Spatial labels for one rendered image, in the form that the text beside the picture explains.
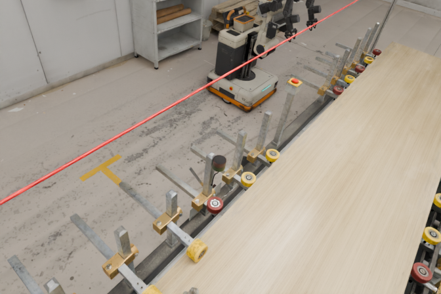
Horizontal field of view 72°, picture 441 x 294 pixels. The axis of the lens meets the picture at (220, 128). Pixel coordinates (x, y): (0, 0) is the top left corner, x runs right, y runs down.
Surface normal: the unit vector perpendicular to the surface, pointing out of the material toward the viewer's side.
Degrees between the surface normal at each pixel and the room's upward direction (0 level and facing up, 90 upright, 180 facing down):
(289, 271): 0
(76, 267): 0
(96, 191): 0
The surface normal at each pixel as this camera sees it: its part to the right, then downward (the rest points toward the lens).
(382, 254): 0.11, -0.75
